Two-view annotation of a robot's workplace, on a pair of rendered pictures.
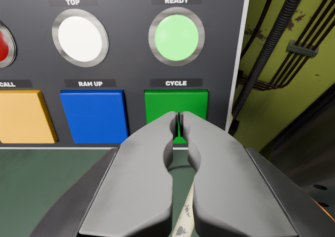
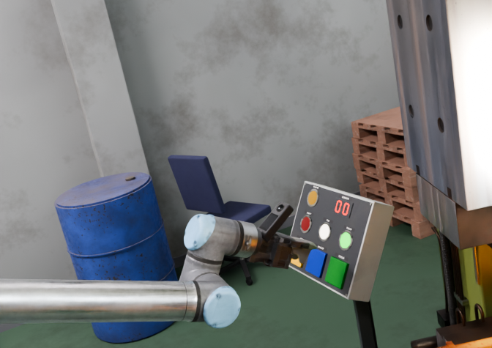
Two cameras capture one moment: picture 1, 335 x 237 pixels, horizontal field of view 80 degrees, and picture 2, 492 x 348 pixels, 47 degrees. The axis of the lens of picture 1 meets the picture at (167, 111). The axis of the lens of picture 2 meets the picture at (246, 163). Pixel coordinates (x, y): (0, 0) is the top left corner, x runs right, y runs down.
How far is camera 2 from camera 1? 151 cm
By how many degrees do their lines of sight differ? 62
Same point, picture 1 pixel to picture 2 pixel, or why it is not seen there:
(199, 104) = (343, 267)
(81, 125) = (310, 262)
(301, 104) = not seen: outside the picture
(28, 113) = not seen: hidden behind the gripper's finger
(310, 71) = not seen: hidden behind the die
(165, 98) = (334, 261)
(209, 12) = (355, 235)
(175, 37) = (345, 239)
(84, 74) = (321, 243)
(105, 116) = (318, 261)
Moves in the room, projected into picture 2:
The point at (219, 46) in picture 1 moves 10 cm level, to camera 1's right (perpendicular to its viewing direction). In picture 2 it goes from (355, 247) to (381, 257)
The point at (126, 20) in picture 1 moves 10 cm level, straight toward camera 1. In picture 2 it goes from (337, 230) to (315, 244)
